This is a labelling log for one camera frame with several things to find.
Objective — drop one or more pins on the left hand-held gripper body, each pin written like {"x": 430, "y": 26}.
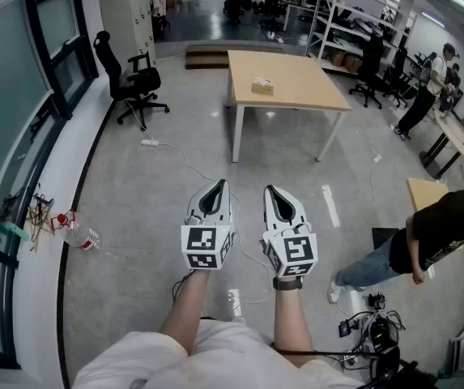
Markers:
{"x": 205, "y": 239}

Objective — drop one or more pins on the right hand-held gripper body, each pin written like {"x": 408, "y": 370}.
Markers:
{"x": 296, "y": 249}

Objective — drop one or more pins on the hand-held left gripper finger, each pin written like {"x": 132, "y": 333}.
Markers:
{"x": 196, "y": 202}
{"x": 226, "y": 203}

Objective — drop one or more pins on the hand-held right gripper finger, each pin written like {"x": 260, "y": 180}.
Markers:
{"x": 269, "y": 211}
{"x": 296, "y": 209}

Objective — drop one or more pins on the person's right forearm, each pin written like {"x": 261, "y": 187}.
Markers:
{"x": 292, "y": 322}

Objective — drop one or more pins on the person's left forearm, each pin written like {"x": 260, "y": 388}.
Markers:
{"x": 187, "y": 314}

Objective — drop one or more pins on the tan tissue box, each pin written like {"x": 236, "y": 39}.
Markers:
{"x": 262, "y": 89}

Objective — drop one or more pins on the dark wristwatch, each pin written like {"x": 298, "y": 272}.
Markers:
{"x": 287, "y": 284}

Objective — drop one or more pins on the black flat panel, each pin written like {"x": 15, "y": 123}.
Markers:
{"x": 383, "y": 239}

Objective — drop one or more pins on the clear plastic bottle red cap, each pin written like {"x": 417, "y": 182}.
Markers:
{"x": 79, "y": 235}

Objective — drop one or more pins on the person's white shirt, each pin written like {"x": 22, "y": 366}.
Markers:
{"x": 215, "y": 363}

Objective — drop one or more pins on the small wooden board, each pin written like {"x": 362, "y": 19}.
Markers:
{"x": 426, "y": 193}

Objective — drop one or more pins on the black office chair with cloth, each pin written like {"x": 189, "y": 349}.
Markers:
{"x": 138, "y": 81}

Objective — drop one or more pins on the brown wooden step platform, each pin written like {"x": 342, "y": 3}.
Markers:
{"x": 207, "y": 57}

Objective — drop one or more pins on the light wooden table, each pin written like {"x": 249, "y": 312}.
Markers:
{"x": 288, "y": 63}

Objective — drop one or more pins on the black bag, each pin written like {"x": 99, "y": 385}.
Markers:
{"x": 389, "y": 371}

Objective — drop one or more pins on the cardboard box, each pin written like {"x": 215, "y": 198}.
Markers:
{"x": 353, "y": 63}
{"x": 337, "y": 58}

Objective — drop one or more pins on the round white table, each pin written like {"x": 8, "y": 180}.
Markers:
{"x": 456, "y": 136}

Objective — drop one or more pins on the white metal shelving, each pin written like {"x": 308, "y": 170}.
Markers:
{"x": 337, "y": 26}

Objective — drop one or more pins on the white desk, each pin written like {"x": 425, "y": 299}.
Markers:
{"x": 296, "y": 8}

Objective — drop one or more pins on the beige locker cabinet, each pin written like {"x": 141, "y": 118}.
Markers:
{"x": 124, "y": 10}

